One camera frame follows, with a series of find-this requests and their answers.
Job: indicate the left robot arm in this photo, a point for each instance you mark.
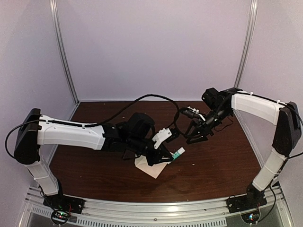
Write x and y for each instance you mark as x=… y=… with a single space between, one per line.
x=38 y=129

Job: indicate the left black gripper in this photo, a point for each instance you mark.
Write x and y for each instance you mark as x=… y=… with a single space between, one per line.
x=160 y=153

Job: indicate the aluminium frame post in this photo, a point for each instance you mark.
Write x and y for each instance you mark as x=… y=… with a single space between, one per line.
x=252 y=18
x=62 y=52

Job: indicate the left aluminium frame post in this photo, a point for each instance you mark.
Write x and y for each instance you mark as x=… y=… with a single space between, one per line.
x=62 y=52

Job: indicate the right aluminium frame post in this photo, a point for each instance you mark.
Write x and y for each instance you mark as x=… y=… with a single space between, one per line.
x=252 y=18

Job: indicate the beige envelope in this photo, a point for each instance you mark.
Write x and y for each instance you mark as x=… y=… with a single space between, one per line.
x=153 y=171

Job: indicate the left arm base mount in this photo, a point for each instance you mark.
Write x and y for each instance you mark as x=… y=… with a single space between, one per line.
x=62 y=202

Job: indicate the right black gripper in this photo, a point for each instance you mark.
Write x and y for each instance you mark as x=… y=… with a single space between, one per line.
x=205 y=129

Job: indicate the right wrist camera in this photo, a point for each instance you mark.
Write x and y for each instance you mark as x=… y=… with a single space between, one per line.
x=192 y=113

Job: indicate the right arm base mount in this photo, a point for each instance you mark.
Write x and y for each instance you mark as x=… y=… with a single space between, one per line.
x=251 y=200

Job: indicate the aluminium front rail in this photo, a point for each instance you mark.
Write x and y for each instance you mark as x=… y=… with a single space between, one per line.
x=206 y=213

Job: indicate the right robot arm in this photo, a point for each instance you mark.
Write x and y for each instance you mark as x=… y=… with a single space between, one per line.
x=225 y=162

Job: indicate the green white glue stick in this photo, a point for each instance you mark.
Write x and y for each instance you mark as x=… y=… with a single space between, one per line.
x=178 y=153

